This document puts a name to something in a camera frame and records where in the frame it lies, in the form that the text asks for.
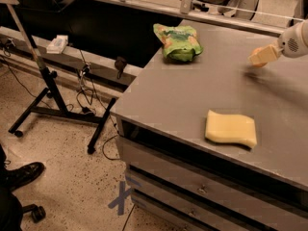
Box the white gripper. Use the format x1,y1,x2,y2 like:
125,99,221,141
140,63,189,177
262,20,308,63

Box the orange fruit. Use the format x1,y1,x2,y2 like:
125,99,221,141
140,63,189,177
249,47,267,67

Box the yellow sponge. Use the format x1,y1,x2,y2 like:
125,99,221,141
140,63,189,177
205,110,257,148

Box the green chip bag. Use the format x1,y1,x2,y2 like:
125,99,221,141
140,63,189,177
153,23,203,63

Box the black dangling plug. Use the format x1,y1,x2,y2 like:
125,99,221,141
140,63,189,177
115,57,127,79

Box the grey drawer cabinet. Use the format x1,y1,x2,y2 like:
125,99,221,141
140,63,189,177
110,106,308,231

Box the blue tape cross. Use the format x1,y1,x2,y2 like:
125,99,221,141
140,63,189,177
108,176,141,216

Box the small white box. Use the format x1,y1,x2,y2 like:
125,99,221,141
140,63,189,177
46,35,68,54

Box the black rolling stand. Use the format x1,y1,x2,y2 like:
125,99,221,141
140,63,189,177
0,0,116,154

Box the black leather shoe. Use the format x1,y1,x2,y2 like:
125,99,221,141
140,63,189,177
0,161,45,192

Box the black office chair base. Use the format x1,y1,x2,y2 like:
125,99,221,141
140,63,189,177
0,144,47,231

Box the black cables on floor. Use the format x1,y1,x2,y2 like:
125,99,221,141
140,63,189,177
0,41,121,162

